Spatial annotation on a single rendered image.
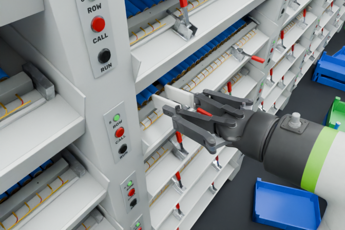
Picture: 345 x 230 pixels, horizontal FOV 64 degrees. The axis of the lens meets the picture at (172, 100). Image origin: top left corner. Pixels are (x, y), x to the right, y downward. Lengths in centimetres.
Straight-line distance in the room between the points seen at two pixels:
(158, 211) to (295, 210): 86
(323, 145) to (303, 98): 181
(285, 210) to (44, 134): 135
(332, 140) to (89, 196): 39
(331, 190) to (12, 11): 40
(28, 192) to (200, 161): 64
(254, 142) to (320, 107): 177
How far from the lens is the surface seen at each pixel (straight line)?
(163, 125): 61
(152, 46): 49
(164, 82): 65
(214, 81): 73
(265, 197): 157
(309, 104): 216
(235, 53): 82
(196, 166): 100
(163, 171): 76
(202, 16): 60
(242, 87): 102
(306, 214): 160
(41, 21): 34
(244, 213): 151
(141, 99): 61
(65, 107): 40
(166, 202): 92
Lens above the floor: 133
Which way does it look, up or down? 42 degrees down
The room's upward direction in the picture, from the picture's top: straight up
